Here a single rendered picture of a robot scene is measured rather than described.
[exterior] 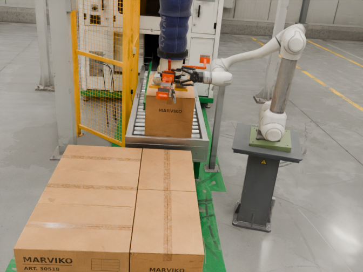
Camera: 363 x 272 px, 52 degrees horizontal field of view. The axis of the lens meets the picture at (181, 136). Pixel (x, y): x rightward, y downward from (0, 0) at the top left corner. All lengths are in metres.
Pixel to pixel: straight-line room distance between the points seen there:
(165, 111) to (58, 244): 1.43
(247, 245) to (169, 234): 1.00
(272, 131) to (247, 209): 0.84
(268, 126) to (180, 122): 0.84
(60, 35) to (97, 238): 2.10
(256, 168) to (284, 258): 0.70
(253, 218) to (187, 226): 1.03
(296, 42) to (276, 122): 0.55
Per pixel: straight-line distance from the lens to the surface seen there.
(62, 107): 3.88
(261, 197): 3.08
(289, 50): 2.43
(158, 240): 2.14
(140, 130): 3.41
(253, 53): 2.69
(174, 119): 3.10
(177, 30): 2.74
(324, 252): 3.21
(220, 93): 3.57
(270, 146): 2.81
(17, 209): 3.40
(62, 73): 3.77
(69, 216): 2.34
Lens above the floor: 1.95
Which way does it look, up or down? 25 degrees down
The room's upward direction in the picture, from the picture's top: 5 degrees clockwise
